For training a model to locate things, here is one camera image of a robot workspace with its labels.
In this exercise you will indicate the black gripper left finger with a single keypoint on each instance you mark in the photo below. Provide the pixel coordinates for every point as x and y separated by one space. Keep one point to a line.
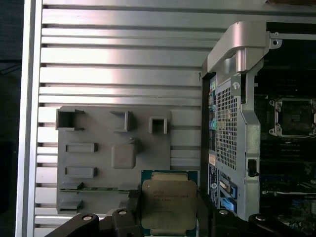
123 222

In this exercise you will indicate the silver CPU with green edge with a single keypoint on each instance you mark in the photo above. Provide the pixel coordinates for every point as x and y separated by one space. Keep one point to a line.
169 202

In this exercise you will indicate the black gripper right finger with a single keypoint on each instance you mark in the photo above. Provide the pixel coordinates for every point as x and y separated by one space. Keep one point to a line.
222 224

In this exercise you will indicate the CPU socket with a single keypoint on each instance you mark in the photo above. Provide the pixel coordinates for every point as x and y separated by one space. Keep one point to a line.
296 117

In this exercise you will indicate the black open PC case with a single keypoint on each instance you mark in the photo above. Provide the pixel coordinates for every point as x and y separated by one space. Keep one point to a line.
247 138

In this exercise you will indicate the gray plastic parts rack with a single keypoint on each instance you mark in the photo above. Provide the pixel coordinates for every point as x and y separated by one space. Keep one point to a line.
98 133

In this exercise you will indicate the green motherboard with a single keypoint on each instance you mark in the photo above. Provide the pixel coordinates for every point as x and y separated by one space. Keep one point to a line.
286 168

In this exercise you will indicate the blue case latch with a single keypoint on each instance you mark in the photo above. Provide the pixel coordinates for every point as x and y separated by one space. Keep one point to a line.
228 202

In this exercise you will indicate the green RAM stick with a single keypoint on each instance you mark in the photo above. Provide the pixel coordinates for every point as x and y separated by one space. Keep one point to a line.
93 190

